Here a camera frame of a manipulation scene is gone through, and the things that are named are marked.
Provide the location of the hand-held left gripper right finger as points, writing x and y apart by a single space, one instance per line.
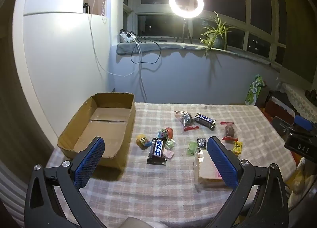
223 163

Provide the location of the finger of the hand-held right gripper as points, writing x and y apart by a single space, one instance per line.
303 122

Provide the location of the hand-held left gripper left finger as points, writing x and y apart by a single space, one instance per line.
89 163

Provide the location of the clear bag of cake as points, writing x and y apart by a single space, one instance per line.
205 168

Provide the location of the black white candy packet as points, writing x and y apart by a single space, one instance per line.
201 143

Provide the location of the clear snack packet red ends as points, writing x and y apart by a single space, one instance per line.
229 131
186 119

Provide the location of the green candy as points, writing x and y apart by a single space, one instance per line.
171 145
192 148

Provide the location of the cardboard box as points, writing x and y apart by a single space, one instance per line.
104 128

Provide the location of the dark chocolate bar blue label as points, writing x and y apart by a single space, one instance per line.
157 151
204 120

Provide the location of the yellow round candy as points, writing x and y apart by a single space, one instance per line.
141 141

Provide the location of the red candy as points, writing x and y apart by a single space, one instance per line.
169 133

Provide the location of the blue pink candy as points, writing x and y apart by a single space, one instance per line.
162 134

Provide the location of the lace cloth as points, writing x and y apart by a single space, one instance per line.
301 99

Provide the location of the red box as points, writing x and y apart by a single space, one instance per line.
278 107

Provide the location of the brown cardboard carton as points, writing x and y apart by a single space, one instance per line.
265 96

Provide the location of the green printed box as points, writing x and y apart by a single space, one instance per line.
253 91

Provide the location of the plaid blanket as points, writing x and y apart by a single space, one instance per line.
153 188

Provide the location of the white cabinet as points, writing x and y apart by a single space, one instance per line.
62 57

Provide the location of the potted spider plant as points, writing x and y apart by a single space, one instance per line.
218 37

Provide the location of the grey windowsill mat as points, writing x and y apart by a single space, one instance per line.
173 45

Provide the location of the white power strip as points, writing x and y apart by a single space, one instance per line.
127 37

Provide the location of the black tripod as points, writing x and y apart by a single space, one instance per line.
184 29

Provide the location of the dark bottle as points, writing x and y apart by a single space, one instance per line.
86 8

